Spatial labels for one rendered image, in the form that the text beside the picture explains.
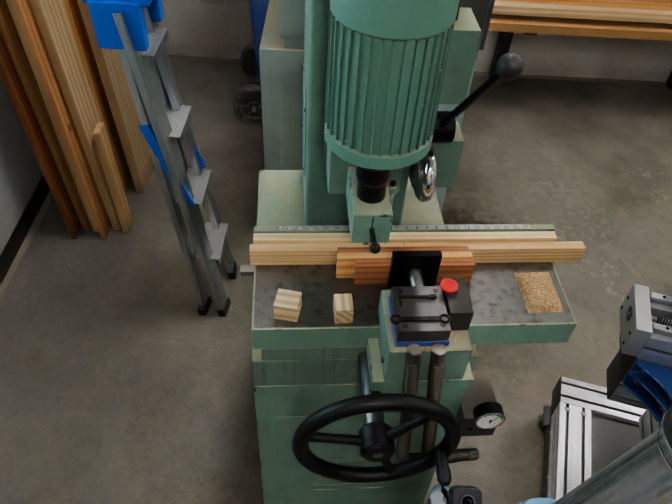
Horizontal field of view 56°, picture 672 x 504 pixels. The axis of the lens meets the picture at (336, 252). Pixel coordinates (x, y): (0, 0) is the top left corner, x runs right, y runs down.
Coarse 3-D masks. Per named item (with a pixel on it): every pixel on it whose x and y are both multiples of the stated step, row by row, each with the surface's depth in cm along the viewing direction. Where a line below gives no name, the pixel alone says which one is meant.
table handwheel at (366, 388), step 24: (360, 360) 118; (336, 408) 98; (360, 408) 97; (384, 408) 97; (408, 408) 97; (432, 408) 99; (312, 432) 101; (360, 432) 107; (384, 432) 106; (456, 432) 104; (312, 456) 110; (384, 456) 106; (432, 456) 112; (360, 480) 116; (384, 480) 116
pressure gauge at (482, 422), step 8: (480, 408) 127; (488, 408) 127; (496, 408) 127; (480, 416) 126; (488, 416) 127; (496, 416) 127; (504, 416) 127; (480, 424) 129; (488, 424) 129; (496, 424) 129
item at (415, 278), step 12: (396, 252) 113; (408, 252) 113; (420, 252) 113; (432, 252) 114; (396, 264) 114; (408, 264) 114; (420, 264) 114; (432, 264) 115; (396, 276) 116; (408, 276) 117; (420, 276) 114; (432, 276) 117
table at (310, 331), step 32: (256, 288) 118; (288, 288) 118; (320, 288) 119; (352, 288) 119; (384, 288) 120; (480, 288) 121; (512, 288) 121; (256, 320) 113; (320, 320) 114; (480, 320) 115; (512, 320) 116; (544, 320) 116; (384, 384) 109; (448, 384) 111
